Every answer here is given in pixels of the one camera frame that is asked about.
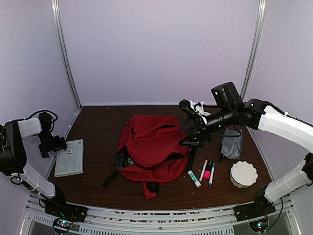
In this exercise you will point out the white green glue stick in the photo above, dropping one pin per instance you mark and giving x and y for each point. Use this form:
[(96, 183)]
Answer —
[(194, 178)]

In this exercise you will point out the right aluminium frame post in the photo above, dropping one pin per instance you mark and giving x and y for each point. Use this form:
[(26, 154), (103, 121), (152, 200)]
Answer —
[(255, 47)]

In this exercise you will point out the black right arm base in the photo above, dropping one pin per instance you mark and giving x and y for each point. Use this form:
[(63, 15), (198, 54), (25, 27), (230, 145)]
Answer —
[(260, 207)]

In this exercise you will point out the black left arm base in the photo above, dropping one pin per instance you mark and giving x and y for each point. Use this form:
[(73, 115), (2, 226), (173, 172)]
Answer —
[(58, 207)]

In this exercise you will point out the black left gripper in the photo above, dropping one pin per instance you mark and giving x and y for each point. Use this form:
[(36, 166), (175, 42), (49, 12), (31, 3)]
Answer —
[(60, 144)]

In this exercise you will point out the white scalloped dish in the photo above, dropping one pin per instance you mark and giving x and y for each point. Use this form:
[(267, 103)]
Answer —
[(243, 174)]

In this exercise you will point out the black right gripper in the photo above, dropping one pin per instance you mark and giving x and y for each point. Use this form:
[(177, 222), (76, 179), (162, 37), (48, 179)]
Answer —
[(199, 127)]

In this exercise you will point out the left aluminium frame post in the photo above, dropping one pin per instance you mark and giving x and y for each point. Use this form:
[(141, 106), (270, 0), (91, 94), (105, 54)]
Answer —
[(65, 58)]

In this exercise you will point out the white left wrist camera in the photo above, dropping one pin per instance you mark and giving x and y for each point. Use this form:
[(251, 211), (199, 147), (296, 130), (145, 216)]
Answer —
[(46, 121)]

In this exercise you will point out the white pink marker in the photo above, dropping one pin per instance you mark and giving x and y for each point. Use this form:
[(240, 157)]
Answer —
[(203, 170)]

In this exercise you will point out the black pink highlighter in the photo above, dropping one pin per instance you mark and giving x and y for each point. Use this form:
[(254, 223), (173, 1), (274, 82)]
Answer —
[(208, 169)]

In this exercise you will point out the grey pencil pouch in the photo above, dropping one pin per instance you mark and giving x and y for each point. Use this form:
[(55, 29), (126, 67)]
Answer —
[(231, 145)]

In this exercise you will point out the aluminium frame post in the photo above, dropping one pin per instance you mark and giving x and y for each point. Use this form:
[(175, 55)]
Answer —
[(255, 47), (65, 58)]

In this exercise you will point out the aluminium front rail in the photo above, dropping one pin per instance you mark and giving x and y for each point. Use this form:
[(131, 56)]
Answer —
[(208, 221)]

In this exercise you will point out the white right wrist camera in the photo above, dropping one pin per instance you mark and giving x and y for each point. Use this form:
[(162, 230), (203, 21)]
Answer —
[(193, 109)]

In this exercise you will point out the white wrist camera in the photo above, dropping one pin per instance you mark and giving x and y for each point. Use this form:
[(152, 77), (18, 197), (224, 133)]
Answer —
[(46, 121), (193, 109)]

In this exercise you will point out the grey notebook with barcodes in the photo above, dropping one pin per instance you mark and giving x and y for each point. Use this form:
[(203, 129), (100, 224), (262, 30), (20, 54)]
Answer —
[(70, 161)]

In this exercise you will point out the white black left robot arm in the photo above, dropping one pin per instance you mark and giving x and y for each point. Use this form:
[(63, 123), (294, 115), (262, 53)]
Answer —
[(13, 157)]

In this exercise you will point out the white teal marker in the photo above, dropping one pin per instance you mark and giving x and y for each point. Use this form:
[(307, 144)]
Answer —
[(211, 175)]

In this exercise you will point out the red backpack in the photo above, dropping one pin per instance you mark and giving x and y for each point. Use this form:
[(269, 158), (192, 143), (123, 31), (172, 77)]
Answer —
[(149, 153)]

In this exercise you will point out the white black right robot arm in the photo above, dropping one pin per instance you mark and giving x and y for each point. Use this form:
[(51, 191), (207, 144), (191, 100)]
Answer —
[(258, 115)]

